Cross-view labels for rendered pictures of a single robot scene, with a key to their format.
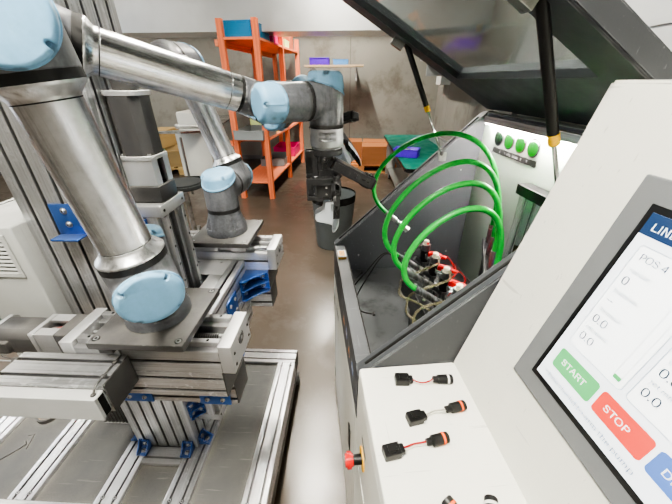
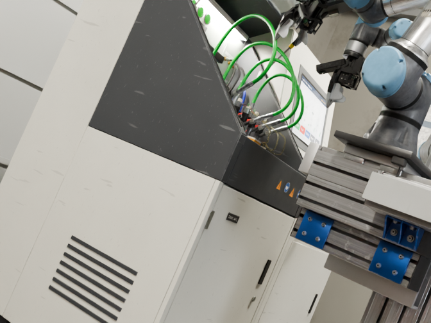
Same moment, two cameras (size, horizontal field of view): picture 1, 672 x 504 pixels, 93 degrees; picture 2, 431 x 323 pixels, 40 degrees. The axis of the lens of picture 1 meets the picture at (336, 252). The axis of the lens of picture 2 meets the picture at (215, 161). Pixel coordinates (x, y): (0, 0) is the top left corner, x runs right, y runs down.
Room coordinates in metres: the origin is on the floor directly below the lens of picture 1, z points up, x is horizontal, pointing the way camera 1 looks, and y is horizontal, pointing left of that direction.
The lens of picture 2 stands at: (2.68, 1.01, 0.75)
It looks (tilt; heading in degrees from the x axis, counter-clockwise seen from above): 3 degrees up; 215
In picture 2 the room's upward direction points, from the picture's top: 24 degrees clockwise
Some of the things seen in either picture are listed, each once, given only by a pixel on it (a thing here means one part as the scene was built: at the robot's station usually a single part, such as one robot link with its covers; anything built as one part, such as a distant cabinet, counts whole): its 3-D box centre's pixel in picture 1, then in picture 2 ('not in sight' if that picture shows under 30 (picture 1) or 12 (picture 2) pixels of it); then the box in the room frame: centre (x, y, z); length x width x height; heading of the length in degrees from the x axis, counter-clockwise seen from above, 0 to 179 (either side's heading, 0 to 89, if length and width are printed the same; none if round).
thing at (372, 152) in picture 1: (361, 154); not in sight; (6.40, -0.51, 0.24); 1.33 x 0.93 x 0.48; 87
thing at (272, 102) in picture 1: (279, 102); (390, 41); (0.71, 0.11, 1.51); 0.11 x 0.11 x 0.08; 34
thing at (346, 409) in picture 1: (343, 391); (224, 293); (0.85, -0.03, 0.44); 0.65 x 0.02 x 0.68; 5
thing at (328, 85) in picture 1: (324, 100); (364, 31); (0.75, 0.02, 1.51); 0.09 x 0.08 x 0.11; 124
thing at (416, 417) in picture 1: (436, 411); not in sight; (0.39, -0.19, 0.99); 0.12 x 0.02 x 0.02; 104
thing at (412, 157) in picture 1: (419, 170); not in sight; (4.45, -1.18, 0.42); 2.34 x 0.94 x 0.85; 177
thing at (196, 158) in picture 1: (203, 144); not in sight; (5.85, 2.34, 0.55); 2.29 x 0.57 x 1.11; 177
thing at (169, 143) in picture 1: (171, 149); not in sight; (6.44, 3.22, 0.35); 1.20 x 0.85 x 0.70; 177
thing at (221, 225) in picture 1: (225, 218); (393, 136); (1.12, 0.42, 1.09); 0.15 x 0.15 x 0.10
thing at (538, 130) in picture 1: (539, 130); (217, 9); (0.90, -0.54, 1.43); 0.54 x 0.03 x 0.02; 5
